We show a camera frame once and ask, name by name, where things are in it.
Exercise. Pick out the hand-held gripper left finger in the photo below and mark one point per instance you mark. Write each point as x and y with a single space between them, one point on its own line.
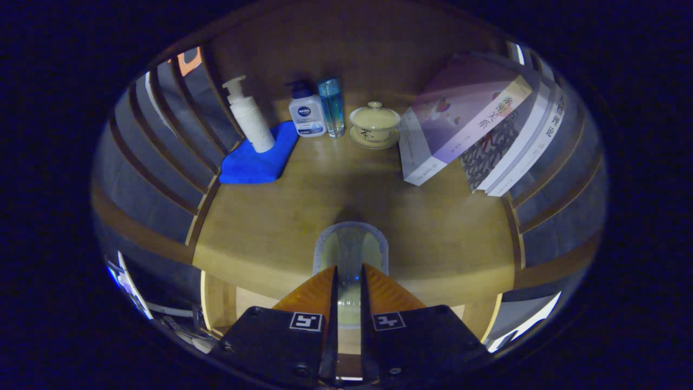
331 325

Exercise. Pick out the teal blue bottle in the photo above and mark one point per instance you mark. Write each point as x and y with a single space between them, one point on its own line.
332 108

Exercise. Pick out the white lotion bottle dark cap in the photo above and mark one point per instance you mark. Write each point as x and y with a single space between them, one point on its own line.
307 116

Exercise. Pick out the dark patterned cover book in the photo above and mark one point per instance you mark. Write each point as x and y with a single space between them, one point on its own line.
487 154

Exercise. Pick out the lidded ceramic tea cup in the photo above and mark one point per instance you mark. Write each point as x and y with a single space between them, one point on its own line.
374 125

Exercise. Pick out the purple and white book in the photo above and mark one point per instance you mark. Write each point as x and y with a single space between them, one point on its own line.
460 119

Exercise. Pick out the wooden countertop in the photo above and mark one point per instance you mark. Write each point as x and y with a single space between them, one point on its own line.
270 227

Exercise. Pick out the brown wooden cabinet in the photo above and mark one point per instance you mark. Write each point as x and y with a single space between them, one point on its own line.
352 49

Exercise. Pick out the white pump bottle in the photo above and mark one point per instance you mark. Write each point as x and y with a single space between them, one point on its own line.
252 119

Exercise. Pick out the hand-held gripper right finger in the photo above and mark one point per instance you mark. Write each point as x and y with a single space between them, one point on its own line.
367 325

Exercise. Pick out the blue folded cloth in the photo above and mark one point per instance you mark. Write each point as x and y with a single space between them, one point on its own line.
254 165

